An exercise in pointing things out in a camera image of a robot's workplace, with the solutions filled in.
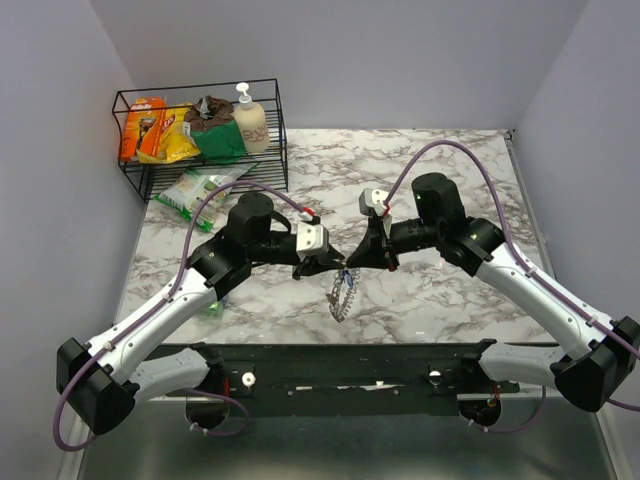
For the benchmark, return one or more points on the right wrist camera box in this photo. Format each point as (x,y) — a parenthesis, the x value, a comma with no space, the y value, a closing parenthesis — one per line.
(372,203)

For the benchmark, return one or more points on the metal disc with keyrings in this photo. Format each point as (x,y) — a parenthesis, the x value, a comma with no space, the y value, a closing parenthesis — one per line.
(340,298)

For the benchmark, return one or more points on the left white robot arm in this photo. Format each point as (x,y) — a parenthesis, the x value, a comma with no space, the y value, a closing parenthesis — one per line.
(103,379)

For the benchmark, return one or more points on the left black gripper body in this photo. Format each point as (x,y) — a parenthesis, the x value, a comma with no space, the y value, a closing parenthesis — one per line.
(305,267)

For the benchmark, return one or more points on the green and brown bag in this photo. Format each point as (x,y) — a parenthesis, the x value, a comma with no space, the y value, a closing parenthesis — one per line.
(214,130)

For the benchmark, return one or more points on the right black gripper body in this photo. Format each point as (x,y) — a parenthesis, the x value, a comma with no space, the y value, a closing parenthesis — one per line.
(378,229)

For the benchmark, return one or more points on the black wire basket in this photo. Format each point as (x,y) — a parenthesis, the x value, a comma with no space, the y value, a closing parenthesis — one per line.
(272,168)

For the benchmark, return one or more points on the orange razor package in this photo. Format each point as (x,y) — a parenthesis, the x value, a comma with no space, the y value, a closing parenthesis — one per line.
(142,128)

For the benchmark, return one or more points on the blue green tissue pack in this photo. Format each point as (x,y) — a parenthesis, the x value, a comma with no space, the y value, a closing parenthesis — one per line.
(216,309)

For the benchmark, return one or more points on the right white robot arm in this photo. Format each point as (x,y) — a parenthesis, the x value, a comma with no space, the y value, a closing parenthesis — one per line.
(588,361)

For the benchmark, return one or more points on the green white snack bag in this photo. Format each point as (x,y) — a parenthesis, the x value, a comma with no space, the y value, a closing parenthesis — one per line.
(188,192)

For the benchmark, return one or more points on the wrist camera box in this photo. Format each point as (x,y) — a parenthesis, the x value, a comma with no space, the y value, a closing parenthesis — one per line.
(372,203)
(311,240)

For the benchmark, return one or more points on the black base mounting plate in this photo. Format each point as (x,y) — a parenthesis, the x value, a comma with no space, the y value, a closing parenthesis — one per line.
(282,380)

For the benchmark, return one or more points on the key with blue tag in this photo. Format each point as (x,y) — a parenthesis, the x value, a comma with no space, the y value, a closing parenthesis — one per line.
(348,279)

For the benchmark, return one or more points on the yellow chips bag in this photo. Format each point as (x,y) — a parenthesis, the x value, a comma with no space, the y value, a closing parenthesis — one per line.
(173,144)

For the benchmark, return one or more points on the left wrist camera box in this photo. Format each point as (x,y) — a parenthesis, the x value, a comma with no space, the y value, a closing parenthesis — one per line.
(311,240)

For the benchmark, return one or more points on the beige pump soap bottle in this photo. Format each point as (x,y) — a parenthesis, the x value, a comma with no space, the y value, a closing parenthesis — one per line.
(251,121)

